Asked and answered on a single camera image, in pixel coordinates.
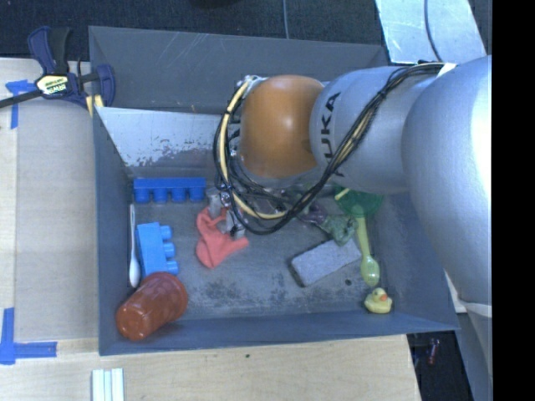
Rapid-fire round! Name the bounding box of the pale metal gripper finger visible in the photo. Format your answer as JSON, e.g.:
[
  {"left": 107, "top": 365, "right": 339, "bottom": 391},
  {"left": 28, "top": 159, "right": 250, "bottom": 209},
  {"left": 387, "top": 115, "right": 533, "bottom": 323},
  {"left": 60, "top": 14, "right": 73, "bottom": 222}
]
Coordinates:
[
  {"left": 206, "top": 191, "right": 223, "bottom": 221},
  {"left": 227, "top": 216, "right": 247, "bottom": 241}
]

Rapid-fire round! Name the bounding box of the red cloth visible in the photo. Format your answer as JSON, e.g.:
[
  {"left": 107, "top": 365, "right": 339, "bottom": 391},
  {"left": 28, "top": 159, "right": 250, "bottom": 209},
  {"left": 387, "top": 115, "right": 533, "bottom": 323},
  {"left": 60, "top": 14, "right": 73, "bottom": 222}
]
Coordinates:
[{"left": 195, "top": 206, "right": 251, "bottom": 270}]

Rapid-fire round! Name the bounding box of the small purple toy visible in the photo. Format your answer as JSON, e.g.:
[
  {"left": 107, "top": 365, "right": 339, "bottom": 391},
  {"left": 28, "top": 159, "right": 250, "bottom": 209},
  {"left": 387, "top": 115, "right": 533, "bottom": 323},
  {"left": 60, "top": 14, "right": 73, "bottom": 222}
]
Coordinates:
[{"left": 299, "top": 204, "right": 328, "bottom": 226}]

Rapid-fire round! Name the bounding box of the long blue toy block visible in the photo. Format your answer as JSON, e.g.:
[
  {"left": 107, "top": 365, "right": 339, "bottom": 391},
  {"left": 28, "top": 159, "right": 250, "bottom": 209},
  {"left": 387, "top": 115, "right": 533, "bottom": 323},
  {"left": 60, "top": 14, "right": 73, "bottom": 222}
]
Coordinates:
[{"left": 132, "top": 176, "right": 208, "bottom": 205}]

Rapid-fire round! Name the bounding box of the grey metal bin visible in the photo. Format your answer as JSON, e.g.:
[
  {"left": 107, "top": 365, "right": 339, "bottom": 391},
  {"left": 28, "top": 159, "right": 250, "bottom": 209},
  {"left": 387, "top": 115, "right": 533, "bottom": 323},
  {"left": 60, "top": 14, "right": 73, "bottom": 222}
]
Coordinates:
[{"left": 88, "top": 25, "right": 461, "bottom": 357}]

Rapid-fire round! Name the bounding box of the short blue toy block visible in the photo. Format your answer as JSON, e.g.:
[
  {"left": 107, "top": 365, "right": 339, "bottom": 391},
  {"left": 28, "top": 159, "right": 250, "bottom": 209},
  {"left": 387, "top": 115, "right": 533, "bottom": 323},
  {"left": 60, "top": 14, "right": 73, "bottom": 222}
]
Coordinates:
[{"left": 135, "top": 221, "right": 181, "bottom": 280}]

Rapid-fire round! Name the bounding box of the green mottled toy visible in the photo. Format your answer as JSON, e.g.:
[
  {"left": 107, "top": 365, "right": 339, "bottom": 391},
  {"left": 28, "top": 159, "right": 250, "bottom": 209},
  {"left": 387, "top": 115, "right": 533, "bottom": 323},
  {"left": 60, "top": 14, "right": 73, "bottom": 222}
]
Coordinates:
[{"left": 320, "top": 214, "right": 359, "bottom": 246}]

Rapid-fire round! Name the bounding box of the grey flat sponge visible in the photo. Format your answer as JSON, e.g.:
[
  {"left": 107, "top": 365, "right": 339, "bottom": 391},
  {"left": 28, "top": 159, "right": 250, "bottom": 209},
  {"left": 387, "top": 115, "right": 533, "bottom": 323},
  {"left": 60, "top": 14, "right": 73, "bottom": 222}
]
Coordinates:
[{"left": 289, "top": 239, "right": 363, "bottom": 288}]

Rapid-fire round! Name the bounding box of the green clear plastic cup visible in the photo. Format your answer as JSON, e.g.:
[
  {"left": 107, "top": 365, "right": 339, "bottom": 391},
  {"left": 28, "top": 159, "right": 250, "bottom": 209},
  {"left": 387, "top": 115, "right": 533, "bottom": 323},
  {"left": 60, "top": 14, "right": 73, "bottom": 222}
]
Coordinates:
[{"left": 333, "top": 186, "right": 385, "bottom": 218}]

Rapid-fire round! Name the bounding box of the white plastic spoon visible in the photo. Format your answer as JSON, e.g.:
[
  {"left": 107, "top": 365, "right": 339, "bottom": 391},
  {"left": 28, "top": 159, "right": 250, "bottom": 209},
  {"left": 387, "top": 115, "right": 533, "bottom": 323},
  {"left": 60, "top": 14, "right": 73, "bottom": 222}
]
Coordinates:
[{"left": 127, "top": 203, "right": 141, "bottom": 289}]

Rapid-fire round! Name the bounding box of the red-brown plastic cup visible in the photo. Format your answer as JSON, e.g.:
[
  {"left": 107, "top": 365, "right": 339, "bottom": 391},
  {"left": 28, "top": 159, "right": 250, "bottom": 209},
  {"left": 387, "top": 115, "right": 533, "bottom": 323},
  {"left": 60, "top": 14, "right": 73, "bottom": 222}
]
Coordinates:
[{"left": 115, "top": 271, "right": 190, "bottom": 343}]

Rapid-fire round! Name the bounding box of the yellow-green plastic spoon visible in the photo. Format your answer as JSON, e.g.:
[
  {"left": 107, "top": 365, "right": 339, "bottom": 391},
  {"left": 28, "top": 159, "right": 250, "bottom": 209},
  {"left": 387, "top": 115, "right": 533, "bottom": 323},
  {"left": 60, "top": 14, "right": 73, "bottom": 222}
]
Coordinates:
[{"left": 354, "top": 214, "right": 382, "bottom": 288}]

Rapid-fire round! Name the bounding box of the yellow rubber duck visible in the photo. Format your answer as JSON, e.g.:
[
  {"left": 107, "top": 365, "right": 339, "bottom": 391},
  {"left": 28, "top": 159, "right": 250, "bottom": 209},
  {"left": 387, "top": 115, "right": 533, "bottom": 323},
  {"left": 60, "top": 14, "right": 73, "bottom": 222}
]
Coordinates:
[{"left": 363, "top": 287, "right": 395, "bottom": 315}]

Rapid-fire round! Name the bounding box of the pale wood flat board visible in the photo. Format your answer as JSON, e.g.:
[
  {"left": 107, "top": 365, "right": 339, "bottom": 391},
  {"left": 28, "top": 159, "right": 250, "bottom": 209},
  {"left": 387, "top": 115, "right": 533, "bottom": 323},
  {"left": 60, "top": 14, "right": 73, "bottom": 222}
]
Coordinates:
[{"left": 13, "top": 97, "right": 101, "bottom": 344}]

